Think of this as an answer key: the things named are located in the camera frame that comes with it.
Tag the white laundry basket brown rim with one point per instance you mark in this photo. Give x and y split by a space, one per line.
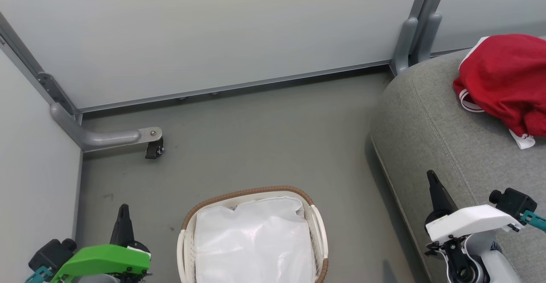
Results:
320 231

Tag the red shirt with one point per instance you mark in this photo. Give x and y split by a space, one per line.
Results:
507 78

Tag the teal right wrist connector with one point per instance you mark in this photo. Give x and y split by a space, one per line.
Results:
535 221

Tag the grey fabric sofa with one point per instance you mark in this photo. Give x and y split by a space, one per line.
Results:
426 116

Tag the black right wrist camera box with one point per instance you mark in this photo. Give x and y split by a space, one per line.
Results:
514 202

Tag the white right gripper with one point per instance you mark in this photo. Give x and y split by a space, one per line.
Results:
469 222

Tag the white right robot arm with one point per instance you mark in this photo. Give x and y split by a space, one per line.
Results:
490 257

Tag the aluminium partition bottom rail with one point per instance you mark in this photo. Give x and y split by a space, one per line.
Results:
234 86

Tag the white basket liner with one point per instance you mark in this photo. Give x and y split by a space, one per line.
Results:
256 240

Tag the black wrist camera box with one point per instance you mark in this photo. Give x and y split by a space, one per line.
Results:
514 202
51 255

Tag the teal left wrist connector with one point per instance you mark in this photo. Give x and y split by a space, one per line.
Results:
36 275

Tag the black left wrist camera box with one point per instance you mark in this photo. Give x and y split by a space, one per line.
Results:
51 255

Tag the black caster wheel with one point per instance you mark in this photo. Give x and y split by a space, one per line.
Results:
153 150

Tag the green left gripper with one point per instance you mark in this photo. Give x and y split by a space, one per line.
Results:
102 259

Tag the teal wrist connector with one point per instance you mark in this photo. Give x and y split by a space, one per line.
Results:
36 275
535 221

